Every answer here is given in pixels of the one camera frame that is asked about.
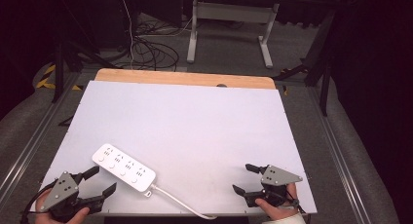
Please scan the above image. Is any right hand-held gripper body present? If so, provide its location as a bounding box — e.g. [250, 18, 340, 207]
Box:
[244, 165, 304, 208]

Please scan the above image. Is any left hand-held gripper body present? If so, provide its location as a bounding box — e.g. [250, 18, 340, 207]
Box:
[39, 170, 105, 223]

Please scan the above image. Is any white power strip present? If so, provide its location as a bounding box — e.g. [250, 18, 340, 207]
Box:
[92, 142, 158, 194]

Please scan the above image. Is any person's left hand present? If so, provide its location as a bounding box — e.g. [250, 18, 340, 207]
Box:
[34, 189, 91, 224]

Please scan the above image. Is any person's right hand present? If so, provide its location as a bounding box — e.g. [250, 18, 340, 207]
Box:
[254, 182, 300, 222]

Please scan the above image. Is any white board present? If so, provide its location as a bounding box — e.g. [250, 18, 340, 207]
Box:
[32, 80, 319, 217]

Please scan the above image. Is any yellow black floor tape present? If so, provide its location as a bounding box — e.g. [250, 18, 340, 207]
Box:
[35, 63, 84, 92]

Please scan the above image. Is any wooden table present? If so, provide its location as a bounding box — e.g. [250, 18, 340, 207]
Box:
[94, 67, 277, 91]

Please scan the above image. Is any black metal stand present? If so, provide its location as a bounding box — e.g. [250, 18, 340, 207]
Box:
[273, 8, 337, 117]

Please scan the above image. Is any black tripod stand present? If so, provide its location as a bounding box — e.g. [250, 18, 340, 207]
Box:
[52, 0, 123, 104]

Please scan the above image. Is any black curtain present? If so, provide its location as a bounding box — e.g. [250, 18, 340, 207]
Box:
[329, 0, 413, 224]

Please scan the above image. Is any black computer case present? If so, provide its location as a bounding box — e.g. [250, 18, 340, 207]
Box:
[94, 0, 141, 52]

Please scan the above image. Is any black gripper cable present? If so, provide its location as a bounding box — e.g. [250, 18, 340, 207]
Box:
[19, 180, 58, 224]
[284, 189, 307, 216]

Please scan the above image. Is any aluminium rail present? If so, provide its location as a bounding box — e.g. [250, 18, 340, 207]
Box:
[0, 72, 81, 199]
[307, 87, 369, 224]

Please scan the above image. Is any white power strip cable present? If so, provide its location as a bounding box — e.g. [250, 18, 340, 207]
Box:
[144, 183, 218, 221]

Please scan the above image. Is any tangle of black floor cables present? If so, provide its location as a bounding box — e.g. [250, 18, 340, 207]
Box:
[131, 18, 180, 72]

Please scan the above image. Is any thin white hanging cable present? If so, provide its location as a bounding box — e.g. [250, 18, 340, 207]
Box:
[118, 0, 134, 70]

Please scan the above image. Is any white metal desk frame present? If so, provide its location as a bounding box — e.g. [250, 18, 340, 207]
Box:
[186, 0, 281, 69]

